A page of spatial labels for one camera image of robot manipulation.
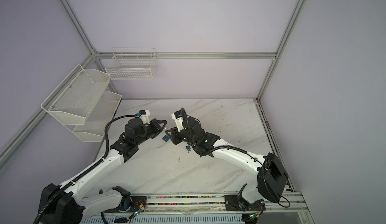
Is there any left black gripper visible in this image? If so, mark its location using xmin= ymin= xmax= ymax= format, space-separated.
xmin=135 ymin=118 xmax=167 ymax=146

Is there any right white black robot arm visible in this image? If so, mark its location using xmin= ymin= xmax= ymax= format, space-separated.
xmin=165 ymin=117 xmax=289 ymax=205

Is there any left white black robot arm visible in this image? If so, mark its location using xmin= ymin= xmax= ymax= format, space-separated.
xmin=34 ymin=114 xmax=167 ymax=224

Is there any lower white mesh shelf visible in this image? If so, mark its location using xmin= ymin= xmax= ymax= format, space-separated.
xmin=72 ymin=91 xmax=122 ymax=142

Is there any white mesh shelf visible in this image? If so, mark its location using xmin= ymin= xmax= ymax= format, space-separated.
xmin=41 ymin=65 xmax=111 ymax=125
xmin=72 ymin=91 xmax=122 ymax=142

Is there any upper white mesh shelf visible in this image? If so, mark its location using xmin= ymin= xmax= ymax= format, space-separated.
xmin=41 ymin=65 xmax=111 ymax=125

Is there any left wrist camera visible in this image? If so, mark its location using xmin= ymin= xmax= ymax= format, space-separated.
xmin=137 ymin=110 xmax=150 ymax=124

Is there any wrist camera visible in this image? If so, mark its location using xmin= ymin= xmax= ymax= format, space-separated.
xmin=137 ymin=110 xmax=150 ymax=124
xmin=171 ymin=110 xmax=184 ymax=132

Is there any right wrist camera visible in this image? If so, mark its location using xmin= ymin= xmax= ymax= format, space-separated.
xmin=171 ymin=110 xmax=184 ymax=132

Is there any white wire basket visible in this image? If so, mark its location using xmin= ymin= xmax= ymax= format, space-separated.
xmin=106 ymin=48 xmax=158 ymax=80

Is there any left black corrugated cable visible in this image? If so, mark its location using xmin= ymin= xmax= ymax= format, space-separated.
xmin=102 ymin=114 xmax=138 ymax=160

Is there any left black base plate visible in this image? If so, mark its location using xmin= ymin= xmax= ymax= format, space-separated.
xmin=105 ymin=196 xmax=147 ymax=213

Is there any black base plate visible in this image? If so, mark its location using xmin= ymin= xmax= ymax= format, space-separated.
xmin=105 ymin=196 xmax=147 ymax=213
xmin=224 ymin=195 xmax=266 ymax=212

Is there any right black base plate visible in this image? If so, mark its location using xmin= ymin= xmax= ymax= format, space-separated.
xmin=224 ymin=195 xmax=266 ymax=212

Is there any aluminium frame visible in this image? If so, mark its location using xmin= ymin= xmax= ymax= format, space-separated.
xmin=1 ymin=0 xmax=307 ymax=173

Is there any aluminium mounting rail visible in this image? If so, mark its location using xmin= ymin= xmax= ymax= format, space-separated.
xmin=58 ymin=191 xmax=310 ymax=217

